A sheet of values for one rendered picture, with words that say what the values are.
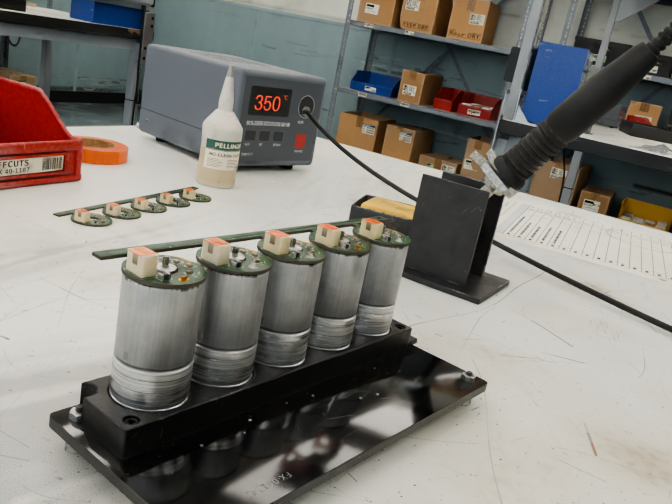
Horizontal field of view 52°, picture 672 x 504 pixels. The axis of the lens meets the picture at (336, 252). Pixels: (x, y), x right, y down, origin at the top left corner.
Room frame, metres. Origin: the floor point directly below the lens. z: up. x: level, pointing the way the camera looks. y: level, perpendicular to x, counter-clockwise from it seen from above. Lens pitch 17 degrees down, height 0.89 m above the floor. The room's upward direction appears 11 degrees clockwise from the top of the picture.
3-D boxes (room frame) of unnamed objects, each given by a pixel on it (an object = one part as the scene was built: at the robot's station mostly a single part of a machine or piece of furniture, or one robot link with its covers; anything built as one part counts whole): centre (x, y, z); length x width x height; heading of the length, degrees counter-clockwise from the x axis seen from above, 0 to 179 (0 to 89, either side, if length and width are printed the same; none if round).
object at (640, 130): (2.71, -1.07, 0.77); 0.24 x 0.16 x 0.04; 171
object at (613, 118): (2.99, -0.98, 0.80); 0.15 x 0.12 x 0.10; 58
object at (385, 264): (0.29, -0.02, 0.79); 0.02 x 0.02 x 0.05
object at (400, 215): (0.56, -0.05, 0.76); 0.07 x 0.05 x 0.02; 78
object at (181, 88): (0.72, 0.14, 0.80); 0.15 x 0.12 x 0.10; 51
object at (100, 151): (0.59, 0.22, 0.76); 0.06 x 0.06 x 0.01
